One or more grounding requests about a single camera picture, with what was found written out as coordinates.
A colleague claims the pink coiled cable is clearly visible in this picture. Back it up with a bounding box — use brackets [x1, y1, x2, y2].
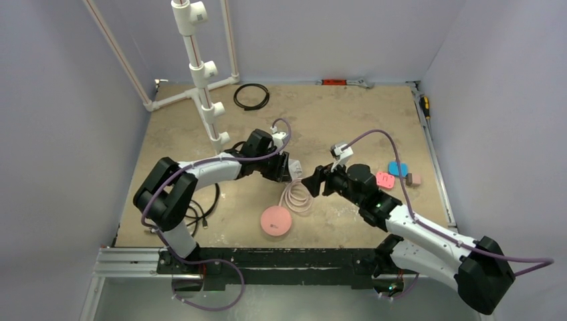
[279, 178, 316, 215]

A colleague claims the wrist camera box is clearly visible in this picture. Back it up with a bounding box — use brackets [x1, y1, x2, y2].
[330, 142, 354, 172]
[270, 126, 289, 150]

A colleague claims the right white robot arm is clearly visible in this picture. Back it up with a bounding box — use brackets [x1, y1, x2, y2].
[302, 164, 516, 315]

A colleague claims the aluminium frame rail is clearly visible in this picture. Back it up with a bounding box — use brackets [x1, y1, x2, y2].
[92, 247, 173, 278]

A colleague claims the black USB cable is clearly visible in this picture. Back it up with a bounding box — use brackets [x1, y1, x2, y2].
[183, 182, 221, 238]

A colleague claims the yellow black screwdriver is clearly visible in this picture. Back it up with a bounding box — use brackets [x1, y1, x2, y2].
[419, 96, 431, 121]

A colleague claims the purple cable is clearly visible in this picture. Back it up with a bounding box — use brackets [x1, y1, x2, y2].
[140, 118, 294, 313]
[343, 129, 554, 302]

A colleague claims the white cube socket adapter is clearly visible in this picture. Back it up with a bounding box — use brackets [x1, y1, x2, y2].
[288, 159, 303, 180]

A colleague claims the small pink brown plug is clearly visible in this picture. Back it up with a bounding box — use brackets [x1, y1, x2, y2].
[405, 173, 422, 187]

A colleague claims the blue plug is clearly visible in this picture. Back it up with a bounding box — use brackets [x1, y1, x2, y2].
[388, 161, 409, 177]

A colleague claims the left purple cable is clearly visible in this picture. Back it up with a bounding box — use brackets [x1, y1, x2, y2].
[140, 118, 294, 313]

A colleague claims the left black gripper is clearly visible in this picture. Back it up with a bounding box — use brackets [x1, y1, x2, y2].
[254, 147, 290, 183]

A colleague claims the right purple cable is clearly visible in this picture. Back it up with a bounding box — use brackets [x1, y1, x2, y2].
[343, 129, 554, 302]

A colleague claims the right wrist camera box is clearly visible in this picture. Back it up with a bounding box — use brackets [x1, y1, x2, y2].
[330, 142, 354, 172]

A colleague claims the black cable ring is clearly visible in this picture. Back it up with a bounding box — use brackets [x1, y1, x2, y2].
[233, 83, 270, 111]

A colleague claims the coral pink square plug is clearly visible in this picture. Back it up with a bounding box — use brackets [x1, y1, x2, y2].
[376, 172, 396, 190]

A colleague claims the red adjustable wrench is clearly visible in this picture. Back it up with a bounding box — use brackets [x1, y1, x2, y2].
[315, 78, 374, 89]

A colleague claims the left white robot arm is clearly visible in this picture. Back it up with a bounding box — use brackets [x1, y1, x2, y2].
[133, 128, 291, 274]

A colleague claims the white PVC pipe frame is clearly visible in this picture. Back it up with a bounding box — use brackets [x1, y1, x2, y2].
[83, 1, 240, 154]

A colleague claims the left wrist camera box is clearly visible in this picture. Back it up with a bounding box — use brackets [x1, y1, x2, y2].
[270, 126, 289, 150]

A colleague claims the pink round puck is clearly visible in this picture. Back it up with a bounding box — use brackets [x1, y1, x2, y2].
[260, 205, 292, 237]

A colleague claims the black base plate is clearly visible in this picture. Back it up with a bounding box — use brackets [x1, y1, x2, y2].
[156, 247, 399, 291]

